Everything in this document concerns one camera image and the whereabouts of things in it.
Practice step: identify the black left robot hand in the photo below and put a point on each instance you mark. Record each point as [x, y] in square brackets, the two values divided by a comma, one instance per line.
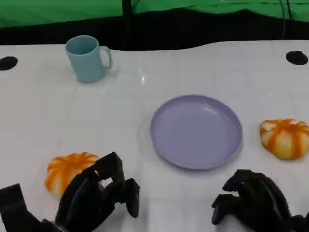
[96, 193]

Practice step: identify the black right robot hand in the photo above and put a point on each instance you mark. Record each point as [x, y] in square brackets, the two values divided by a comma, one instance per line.
[260, 203]

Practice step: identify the orange white toy bread roll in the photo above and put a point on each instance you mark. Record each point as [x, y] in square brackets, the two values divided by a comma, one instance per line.
[285, 139]
[62, 169]

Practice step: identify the lilac plate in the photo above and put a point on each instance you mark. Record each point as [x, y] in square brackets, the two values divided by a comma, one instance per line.
[196, 131]

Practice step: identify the pale green mug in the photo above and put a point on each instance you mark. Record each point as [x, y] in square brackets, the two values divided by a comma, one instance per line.
[84, 62]

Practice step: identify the black upright pole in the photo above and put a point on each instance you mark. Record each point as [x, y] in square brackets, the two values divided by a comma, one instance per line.
[126, 21]

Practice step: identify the black cloth under green cloth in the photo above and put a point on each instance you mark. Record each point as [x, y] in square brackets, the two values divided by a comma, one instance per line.
[193, 31]

